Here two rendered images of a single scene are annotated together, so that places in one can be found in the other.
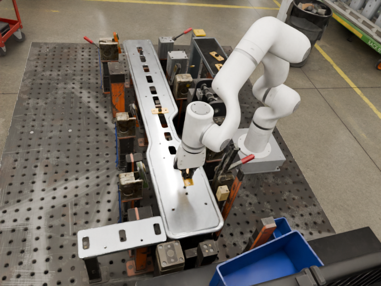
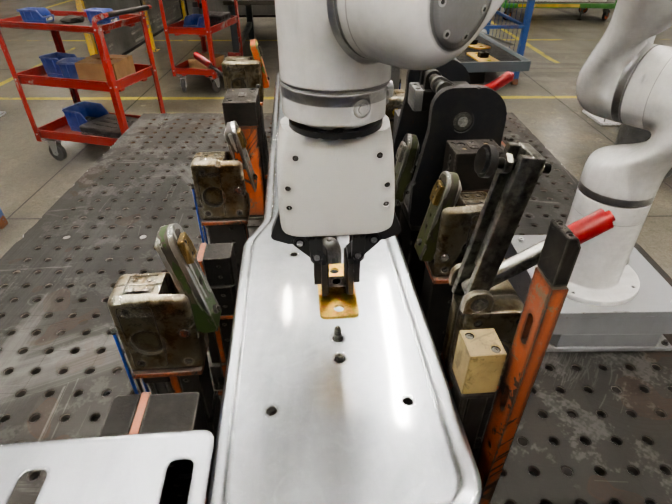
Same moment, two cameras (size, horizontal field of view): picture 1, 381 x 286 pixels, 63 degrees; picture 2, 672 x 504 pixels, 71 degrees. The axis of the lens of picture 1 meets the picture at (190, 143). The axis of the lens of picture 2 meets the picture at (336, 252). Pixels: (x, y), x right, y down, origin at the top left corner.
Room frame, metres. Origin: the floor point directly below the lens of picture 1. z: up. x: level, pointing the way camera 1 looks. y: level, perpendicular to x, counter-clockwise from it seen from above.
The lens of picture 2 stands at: (0.38, -0.13, 1.38)
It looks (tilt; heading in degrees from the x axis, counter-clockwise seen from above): 35 degrees down; 20
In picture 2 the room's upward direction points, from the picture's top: straight up
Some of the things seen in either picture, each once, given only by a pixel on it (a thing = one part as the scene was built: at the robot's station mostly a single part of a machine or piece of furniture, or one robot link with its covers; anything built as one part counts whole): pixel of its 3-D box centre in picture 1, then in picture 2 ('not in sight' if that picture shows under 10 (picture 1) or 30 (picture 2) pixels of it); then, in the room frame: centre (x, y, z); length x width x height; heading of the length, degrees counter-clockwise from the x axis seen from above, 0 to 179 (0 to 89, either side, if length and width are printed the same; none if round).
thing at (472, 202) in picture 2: (210, 165); (449, 303); (0.97, -0.12, 0.88); 0.11 x 0.09 x 0.37; 114
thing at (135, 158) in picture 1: (134, 179); (221, 326); (0.84, 0.22, 0.84); 0.11 x 0.08 x 0.29; 114
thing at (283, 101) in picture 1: (276, 107); (660, 131); (1.23, -0.38, 1.11); 0.19 x 0.12 x 0.24; 57
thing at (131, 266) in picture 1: (140, 251); not in sight; (0.51, 0.11, 0.84); 0.11 x 0.06 x 0.29; 114
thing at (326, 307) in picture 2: (186, 176); (336, 285); (0.73, -0.01, 1.07); 0.08 x 0.04 x 0.01; 24
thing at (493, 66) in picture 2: (214, 55); (464, 45); (1.50, -0.03, 1.16); 0.37 x 0.14 x 0.02; 24
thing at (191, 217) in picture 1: (157, 109); (312, 160); (1.17, 0.19, 1.00); 1.38 x 0.22 x 0.02; 24
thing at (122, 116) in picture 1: (126, 141); (230, 239); (1.03, 0.31, 0.87); 0.12 x 0.09 x 0.35; 114
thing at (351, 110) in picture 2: (194, 142); (338, 97); (0.73, -0.01, 1.26); 0.09 x 0.08 x 0.03; 114
